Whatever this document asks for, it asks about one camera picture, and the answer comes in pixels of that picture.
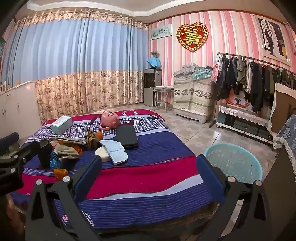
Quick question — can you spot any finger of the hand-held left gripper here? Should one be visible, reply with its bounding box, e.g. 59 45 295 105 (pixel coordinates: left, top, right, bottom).
0 132 21 151
13 139 54 169

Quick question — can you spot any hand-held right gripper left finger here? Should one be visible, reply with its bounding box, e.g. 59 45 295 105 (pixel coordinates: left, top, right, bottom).
24 156 103 241

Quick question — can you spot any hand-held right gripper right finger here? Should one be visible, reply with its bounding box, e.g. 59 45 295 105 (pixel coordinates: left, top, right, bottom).
196 154 277 241

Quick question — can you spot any beige paper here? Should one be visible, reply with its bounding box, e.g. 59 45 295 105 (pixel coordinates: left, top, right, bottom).
54 141 83 159

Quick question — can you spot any light blue plastic basket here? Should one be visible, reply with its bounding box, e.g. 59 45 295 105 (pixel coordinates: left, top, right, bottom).
203 143 263 184

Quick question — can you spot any newspaper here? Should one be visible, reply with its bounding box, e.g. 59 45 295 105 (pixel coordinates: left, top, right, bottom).
50 137 87 146

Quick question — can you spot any person's left forearm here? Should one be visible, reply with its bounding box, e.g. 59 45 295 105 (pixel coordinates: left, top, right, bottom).
0 192 27 241

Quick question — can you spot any blue plastic bag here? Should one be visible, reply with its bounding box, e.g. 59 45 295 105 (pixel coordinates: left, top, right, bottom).
49 154 68 169

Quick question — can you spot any white round roll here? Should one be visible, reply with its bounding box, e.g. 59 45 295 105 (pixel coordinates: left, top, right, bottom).
95 146 110 163

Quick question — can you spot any teal cardboard box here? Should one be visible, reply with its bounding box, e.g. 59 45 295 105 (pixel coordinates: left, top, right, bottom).
50 116 73 135

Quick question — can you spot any white paper booklet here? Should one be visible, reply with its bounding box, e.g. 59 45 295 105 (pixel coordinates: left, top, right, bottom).
99 140 129 165

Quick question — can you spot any orange and brown plush toy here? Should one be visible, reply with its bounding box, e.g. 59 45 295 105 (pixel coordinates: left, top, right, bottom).
84 130 100 149

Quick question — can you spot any striped red and blue blanket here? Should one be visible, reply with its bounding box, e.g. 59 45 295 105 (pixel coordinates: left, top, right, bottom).
10 109 218 232

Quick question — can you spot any black rectangular case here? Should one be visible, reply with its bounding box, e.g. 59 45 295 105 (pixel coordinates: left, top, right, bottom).
115 124 139 149

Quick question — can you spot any low cabinet with lace cover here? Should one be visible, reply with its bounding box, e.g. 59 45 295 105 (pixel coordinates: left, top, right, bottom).
217 105 274 145

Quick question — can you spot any pink cartoon mug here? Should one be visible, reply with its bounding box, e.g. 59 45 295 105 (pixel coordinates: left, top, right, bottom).
100 110 121 130

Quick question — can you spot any cloth covered washing machine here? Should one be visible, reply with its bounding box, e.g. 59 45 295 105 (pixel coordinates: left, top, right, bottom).
173 76 214 124

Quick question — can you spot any red printed box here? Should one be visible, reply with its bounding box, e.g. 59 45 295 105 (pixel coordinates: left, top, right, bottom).
225 96 252 112

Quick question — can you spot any blue fringed patterned cloth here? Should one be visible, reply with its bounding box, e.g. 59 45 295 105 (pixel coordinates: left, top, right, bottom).
273 113 296 183

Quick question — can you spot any blue and floral curtain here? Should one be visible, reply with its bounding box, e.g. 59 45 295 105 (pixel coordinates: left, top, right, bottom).
0 14 149 123

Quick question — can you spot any teal checked cloth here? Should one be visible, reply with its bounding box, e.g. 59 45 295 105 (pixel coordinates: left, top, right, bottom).
192 67 213 81

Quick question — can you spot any pink hanging bag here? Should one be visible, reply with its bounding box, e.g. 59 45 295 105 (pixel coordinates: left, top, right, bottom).
211 62 220 82

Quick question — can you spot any row of hanging clothes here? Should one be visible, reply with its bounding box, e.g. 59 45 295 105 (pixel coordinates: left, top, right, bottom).
214 56 296 113

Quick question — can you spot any pile of grey clothes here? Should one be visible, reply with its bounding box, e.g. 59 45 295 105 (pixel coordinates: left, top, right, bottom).
173 62 213 79

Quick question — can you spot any metal clothes rack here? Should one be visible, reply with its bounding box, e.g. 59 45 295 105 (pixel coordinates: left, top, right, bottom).
209 52 296 129

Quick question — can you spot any blue cloth bundle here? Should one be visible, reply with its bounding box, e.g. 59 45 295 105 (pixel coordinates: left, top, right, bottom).
147 57 162 69

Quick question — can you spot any white wall cabinet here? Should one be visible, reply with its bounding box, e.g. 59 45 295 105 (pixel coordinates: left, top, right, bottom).
0 80 42 139

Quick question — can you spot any brown board with white frame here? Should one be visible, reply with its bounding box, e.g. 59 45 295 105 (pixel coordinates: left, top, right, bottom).
267 83 296 135

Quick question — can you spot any red heart wall decoration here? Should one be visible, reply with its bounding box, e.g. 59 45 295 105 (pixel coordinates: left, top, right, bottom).
177 22 209 52

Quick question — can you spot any wall poster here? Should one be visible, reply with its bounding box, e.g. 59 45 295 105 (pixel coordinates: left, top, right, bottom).
257 17 288 61

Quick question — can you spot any framed landscape wall picture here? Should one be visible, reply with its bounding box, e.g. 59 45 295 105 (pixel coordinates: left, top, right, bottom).
150 24 173 40

